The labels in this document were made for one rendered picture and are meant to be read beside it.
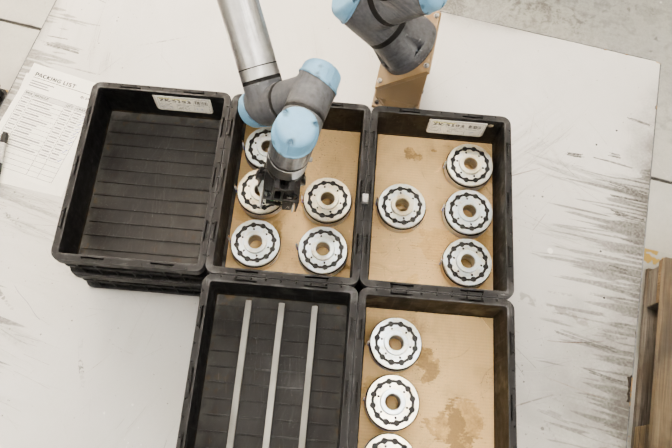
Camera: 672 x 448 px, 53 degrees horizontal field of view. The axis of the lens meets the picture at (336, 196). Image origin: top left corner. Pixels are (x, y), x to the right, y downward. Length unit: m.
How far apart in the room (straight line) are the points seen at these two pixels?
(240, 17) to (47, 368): 0.85
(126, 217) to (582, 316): 1.03
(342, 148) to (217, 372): 0.55
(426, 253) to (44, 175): 0.92
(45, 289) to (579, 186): 1.27
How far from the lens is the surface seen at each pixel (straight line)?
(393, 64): 1.58
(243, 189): 1.44
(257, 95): 1.26
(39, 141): 1.80
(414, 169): 1.52
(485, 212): 1.47
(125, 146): 1.58
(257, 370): 1.39
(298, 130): 1.10
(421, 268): 1.44
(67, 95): 1.84
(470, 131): 1.52
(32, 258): 1.69
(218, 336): 1.40
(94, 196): 1.55
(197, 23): 1.88
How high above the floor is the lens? 2.20
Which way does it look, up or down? 68 degrees down
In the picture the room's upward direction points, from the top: 5 degrees clockwise
